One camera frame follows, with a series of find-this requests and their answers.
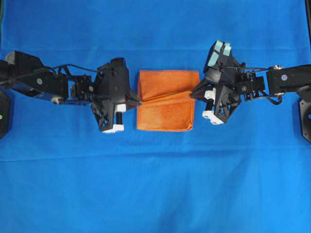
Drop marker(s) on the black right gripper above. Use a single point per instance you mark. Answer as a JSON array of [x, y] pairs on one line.
[[225, 82]]

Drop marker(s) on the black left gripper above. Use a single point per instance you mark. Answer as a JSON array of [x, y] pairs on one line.
[[109, 94]]

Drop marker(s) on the orange towel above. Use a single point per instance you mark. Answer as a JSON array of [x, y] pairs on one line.
[[166, 102]]

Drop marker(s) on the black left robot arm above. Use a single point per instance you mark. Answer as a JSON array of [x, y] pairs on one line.
[[27, 75]]

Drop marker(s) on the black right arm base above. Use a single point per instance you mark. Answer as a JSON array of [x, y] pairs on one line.
[[302, 120]]

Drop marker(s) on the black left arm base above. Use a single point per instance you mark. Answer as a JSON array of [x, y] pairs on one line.
[[7, 102]]

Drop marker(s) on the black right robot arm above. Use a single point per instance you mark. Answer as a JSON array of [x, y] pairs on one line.
[[279, 81]]

